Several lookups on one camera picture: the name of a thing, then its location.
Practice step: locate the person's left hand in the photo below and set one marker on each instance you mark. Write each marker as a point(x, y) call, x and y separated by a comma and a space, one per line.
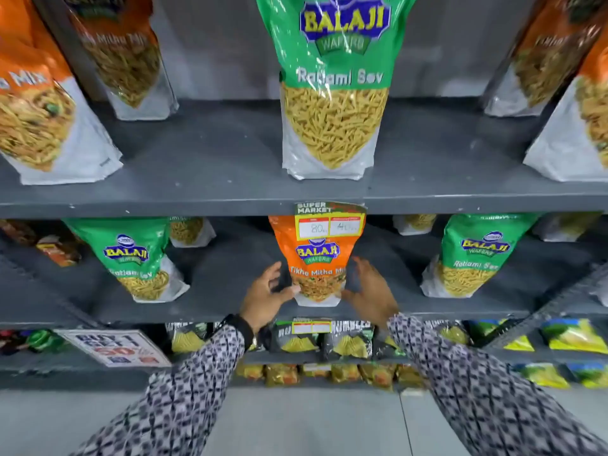
point(261, 301)

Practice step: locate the person's right hand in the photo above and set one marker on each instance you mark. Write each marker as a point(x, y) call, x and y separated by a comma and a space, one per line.
point(375, 296)

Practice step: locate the person's right thumb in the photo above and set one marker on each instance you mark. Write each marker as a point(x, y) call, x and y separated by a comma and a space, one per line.
point(350, 296)

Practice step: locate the person's left thumb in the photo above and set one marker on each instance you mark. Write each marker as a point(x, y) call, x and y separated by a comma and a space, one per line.
point(287, 293)

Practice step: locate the small orange snack mix packet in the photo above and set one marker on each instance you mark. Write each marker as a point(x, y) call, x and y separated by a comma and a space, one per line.
point(318, 265)

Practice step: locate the person's left forearm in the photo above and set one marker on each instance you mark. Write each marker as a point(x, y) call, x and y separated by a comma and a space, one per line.
point(180, 398)

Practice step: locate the person's right forearm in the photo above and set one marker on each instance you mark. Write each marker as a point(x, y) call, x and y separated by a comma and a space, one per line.
point(479, 398)

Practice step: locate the small yellow price tag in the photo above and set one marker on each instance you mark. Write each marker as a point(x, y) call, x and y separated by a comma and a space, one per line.
point(311, 326)

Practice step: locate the row of black chip packets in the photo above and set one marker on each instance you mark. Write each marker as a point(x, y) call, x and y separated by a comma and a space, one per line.
point(346, 344)

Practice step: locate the black wrist watch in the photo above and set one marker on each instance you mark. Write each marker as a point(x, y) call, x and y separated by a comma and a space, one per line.
point(240, 327)

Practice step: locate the red yellow price tag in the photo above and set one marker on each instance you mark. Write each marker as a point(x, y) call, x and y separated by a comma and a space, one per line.
point(327, 223)

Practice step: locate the row of golden snack packets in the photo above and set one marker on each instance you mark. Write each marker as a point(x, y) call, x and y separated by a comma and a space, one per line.
point(332, 374)

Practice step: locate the small green sev packet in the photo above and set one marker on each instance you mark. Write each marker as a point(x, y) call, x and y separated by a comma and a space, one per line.
point(190, 230)
point(137, 261)
point(415, 223)
point(565, 226)
point(470, 261)

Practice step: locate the yellow green chip packet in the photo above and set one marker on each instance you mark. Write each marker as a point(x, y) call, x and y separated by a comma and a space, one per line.
point(494, 333)
point(591, 375)
point(574, 336)
point(541, 375)

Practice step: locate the grey metal shelf rack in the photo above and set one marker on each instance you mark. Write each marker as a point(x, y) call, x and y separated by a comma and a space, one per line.
point(213, 156)

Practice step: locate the white red offer sign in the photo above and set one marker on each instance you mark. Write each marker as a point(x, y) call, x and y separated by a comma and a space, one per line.
point(111, 349)

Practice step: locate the large green sev packet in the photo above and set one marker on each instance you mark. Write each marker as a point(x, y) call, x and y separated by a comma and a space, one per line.
point(335, 90)

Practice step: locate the dark brown snack packet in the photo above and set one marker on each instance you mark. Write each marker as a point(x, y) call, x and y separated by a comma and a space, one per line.
point(16, 232)
point(59, 251)

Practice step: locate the green red snack packet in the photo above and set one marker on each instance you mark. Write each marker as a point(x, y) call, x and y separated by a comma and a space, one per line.
point(38, 340)

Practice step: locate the large orange snack mix packet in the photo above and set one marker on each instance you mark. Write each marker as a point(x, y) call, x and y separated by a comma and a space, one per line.
point(536, 61)
point(579, 137)
point(38, 104)
point(126, 56)

